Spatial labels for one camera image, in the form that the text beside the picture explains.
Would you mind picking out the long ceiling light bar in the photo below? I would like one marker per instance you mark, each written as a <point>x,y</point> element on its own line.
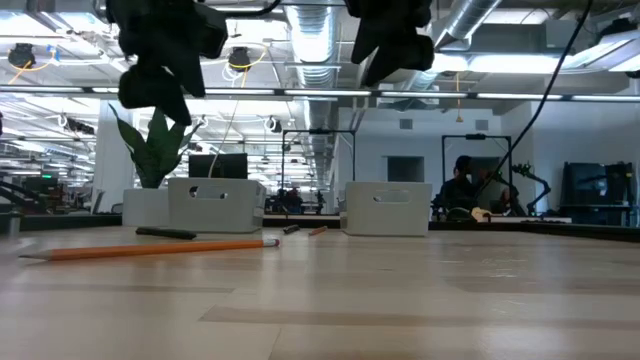
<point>325,92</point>

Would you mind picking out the silver spiral air duct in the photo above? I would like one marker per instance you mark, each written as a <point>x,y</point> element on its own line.
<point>312,40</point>
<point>452,30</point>

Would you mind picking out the grey metal post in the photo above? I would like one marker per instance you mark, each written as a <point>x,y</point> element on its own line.
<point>14,225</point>

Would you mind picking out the black equipment cart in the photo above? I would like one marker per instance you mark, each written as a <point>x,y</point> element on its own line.
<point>597,190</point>

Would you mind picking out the green snake plant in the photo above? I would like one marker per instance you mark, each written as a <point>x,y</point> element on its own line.
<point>155,160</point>

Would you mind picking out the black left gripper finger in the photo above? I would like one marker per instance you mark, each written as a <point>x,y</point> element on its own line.
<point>190,70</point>
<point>150,90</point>

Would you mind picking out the beige cloth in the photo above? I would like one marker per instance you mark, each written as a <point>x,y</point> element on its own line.
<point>481,215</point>

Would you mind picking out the person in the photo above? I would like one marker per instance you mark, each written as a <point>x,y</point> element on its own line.
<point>457,192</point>

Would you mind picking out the black ceiling device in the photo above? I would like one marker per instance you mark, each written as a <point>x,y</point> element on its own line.
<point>21,55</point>
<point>240,59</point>

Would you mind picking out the black aluminium table frame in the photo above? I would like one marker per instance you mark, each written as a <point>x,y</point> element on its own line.
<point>75,221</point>

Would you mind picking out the black pen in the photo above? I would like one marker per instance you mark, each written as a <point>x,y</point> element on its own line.
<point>291,229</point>
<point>165,233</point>

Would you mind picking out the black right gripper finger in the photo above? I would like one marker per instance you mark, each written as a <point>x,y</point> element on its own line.
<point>366,45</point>
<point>405,55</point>

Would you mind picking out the orange pencil with eraser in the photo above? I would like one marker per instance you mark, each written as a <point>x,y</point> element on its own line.
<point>318,230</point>
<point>150,248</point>

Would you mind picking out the white plant pot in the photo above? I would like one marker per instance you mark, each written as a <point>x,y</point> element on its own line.
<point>145,207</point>

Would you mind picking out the light grey plastic bin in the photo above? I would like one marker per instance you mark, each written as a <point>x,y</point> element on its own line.
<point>235,212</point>
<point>360,215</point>

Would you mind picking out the black background robot arm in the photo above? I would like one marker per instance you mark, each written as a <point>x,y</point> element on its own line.
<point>530,175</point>
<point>292,200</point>

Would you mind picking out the black frame stand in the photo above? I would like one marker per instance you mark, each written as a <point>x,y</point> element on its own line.
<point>320,131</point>
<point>475,136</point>

